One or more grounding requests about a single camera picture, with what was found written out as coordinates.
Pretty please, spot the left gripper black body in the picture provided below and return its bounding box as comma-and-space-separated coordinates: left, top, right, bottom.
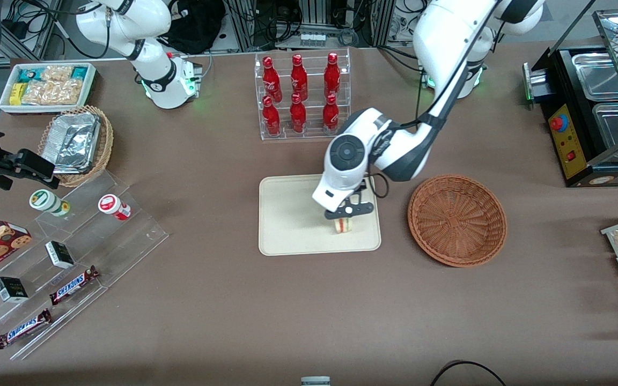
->
348, 182, 370, 207

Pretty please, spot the light wicker basket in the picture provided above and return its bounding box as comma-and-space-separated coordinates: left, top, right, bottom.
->
38, 105, 114, 188

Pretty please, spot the cream rectangular tray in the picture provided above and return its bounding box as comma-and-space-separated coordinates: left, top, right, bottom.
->
259, 172, 382, 257

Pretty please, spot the brown round wicker basket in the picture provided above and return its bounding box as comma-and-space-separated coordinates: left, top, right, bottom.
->
407, 174, 508, 268

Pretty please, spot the green lidded snack cup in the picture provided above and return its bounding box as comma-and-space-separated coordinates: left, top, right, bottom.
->
29, 189, 71, 218

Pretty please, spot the silver foil wrapped pack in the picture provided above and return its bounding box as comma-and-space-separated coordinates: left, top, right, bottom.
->
41, 112, 100, 175

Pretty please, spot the white plastic snack bin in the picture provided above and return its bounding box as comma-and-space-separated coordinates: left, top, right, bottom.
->
0, 62, 98, 116

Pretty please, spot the clear cracker bag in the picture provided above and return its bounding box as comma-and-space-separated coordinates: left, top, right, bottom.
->
22, 80, 82, 105
41, 65, 73, 82

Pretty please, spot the clear acrylic bottle rack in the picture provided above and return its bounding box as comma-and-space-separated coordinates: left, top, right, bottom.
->
254, 48, 351, 141

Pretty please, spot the red cola bottle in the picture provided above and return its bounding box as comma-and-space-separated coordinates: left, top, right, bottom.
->
323, 94, 340, 135
262, 95, 281, 136
324, 53, 341, 100
290, 93, 307, 133
262, 56, 283, 103
291, 54, 308, 101

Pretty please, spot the red lidded snack cup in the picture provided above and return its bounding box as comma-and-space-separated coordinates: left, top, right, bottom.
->
98, 194, 131, 221

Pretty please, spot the small black carton box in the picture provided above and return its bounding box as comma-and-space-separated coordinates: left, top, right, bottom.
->
0, 277, 29, 303
45, 241, 75, 269

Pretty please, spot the clear acrylic stepped shelf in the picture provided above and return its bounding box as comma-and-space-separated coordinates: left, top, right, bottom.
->
0, 170, 169, 361

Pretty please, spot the Snickers chocolate bar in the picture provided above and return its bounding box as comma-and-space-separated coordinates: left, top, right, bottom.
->
0, 308, 52, 350
49, 265, 100, 306

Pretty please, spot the black food warmer machine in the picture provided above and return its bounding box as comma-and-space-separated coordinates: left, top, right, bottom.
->
523, 8, 618, 188

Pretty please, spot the black cloth bag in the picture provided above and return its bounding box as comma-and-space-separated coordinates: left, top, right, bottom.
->
160, 0, 227, 55

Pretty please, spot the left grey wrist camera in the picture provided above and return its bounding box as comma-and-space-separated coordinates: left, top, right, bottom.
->
324, 200, 375, 221

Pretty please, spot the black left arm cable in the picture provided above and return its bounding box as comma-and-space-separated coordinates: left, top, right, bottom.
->
365, 0, 498, 200

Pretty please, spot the black looped cable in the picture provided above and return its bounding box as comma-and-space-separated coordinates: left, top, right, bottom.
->
430, 360, 508, 386

